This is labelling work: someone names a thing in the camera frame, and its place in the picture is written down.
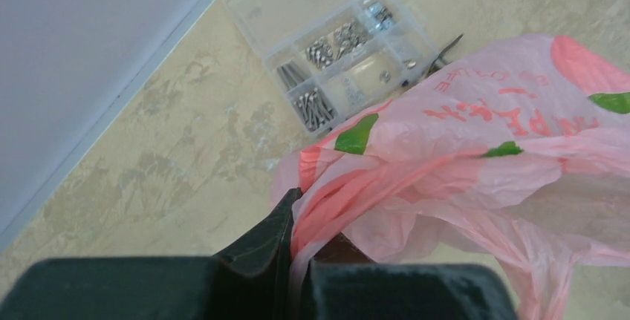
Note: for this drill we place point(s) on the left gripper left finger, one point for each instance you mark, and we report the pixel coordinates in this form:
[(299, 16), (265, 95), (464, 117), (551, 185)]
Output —
[(246, 280)]

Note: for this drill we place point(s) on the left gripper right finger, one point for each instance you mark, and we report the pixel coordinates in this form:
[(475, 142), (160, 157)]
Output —
[(344, 283)]

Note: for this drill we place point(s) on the metal pump nozzle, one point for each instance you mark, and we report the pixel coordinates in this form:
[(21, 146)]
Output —
[(439, 61)]

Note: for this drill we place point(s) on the pink plastic bag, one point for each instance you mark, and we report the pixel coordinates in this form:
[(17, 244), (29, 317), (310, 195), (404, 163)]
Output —
[(519, 150)]

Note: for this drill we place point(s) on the clear screw organizer box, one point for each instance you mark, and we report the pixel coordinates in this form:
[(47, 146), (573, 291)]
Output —
[(334, 58)]

